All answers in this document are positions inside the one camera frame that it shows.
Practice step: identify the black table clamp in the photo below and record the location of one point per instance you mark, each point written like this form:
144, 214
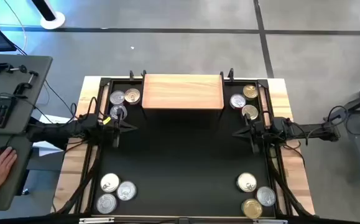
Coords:
230, 74
143, 74
132, 76
221, 75

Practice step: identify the red label seafood can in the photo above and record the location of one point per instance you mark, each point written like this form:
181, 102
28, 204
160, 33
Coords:
266, 196
126, 190
237, 101
117, 97

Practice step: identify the silver metal bracket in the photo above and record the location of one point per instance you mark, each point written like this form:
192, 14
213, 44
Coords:
95, 220
270, 221

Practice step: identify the wooden shelf black legs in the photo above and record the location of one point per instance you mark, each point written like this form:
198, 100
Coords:
182, 91

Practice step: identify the blue label seafood can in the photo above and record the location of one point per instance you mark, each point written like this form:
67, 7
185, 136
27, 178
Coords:
252, 110
109, 182
132, 95
247, 182

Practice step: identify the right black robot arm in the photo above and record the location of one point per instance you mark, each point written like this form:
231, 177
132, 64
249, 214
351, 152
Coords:
310, 130

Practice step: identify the white round-base floor stand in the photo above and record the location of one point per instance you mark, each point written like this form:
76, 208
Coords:
53, 21

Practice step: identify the green label seafood can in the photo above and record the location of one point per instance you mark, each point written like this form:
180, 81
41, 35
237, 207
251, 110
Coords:
114, 112
250, 91
106, 203
252, 208

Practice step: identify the black desk clamp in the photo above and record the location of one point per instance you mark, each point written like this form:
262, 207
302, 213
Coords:
0, 67
19, 88

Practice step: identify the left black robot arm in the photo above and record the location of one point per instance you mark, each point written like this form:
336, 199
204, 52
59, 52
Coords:
58, 132

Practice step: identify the grey side desk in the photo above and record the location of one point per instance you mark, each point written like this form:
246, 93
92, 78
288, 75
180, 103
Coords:
18, 77

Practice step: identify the black metal table frame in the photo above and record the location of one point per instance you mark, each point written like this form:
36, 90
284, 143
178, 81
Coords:
120, 80

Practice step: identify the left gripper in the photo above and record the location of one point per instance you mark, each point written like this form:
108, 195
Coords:
110, 130

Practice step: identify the yellow tape tag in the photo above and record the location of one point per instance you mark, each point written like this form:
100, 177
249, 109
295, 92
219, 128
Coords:
106, 120

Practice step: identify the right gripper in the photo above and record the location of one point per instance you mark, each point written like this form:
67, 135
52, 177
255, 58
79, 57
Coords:
259, 132

